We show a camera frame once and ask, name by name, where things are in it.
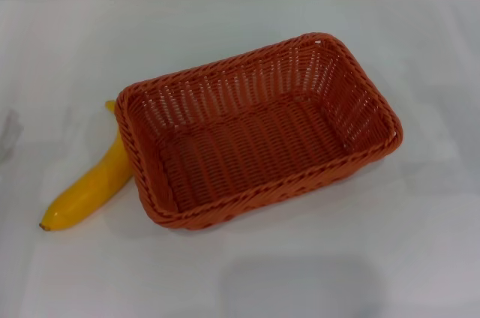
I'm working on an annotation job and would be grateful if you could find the orange woven plastic basket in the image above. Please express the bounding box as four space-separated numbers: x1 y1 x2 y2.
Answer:
115 31 404 231

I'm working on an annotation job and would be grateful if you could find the yellow plastic banana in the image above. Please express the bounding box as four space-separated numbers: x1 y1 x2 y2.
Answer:
38 99 135 232

